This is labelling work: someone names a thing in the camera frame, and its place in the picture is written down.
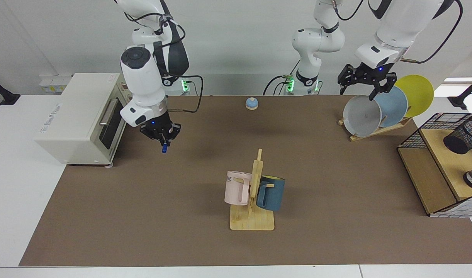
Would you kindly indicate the blue and white marker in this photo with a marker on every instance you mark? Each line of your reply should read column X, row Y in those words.
column 164, row 149

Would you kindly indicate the black mesh pen holder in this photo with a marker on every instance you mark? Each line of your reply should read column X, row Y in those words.
column 462, row 137

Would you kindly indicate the light blue plate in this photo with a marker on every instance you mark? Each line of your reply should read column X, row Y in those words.
column 394, row 104

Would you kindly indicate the yellow plate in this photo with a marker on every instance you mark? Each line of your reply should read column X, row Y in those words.
column 419, row 92

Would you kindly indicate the grey plate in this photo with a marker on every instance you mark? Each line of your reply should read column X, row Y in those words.
column 361, row 116

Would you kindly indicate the wooden plate rack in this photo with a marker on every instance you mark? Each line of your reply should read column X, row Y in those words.
column 375, row 133

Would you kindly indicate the brown table cloth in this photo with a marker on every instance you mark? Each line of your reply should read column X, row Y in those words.
column 162, row 212

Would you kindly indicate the pink cup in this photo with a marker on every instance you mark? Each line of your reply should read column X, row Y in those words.
column 234, row 189

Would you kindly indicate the pale toaster oven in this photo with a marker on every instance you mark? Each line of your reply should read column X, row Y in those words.
column 73, row 116

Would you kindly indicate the small blue round bell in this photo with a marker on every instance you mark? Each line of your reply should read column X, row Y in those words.
column 252, row 103

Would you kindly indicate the wooden cup stand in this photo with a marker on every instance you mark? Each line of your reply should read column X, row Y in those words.
column 253, row 220

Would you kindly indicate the teal cup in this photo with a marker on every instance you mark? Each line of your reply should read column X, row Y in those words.
column 272, row 195

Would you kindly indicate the white wall socket strip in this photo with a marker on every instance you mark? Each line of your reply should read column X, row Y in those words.
column 54, row 83

